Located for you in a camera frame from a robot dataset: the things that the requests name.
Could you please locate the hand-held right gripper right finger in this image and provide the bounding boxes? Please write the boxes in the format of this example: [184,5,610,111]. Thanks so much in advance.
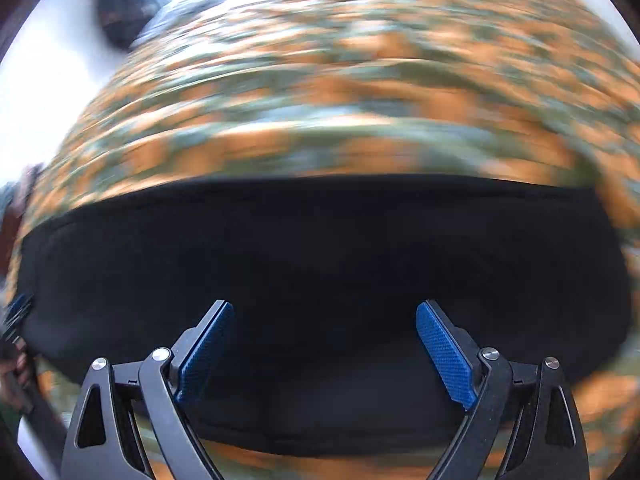
[415,300,588,480]

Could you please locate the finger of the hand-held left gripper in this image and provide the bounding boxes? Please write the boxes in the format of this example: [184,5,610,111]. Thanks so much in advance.
[7,292,36,333]

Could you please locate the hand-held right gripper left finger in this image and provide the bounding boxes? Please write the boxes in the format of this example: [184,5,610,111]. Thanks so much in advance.
[60,299,236,480]

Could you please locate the black pants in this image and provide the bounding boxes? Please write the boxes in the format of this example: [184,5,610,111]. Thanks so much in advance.
[17,174,632,458]

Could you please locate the brown box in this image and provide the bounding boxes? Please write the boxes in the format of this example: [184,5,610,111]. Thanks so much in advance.
[0,165,41,271]

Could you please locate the green orange floral blanket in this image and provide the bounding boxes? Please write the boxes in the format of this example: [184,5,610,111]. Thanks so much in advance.
[0,0,640,480]

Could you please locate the dark hanging clothes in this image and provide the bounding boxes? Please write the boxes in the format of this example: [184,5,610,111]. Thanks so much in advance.
[87,0,166,51]

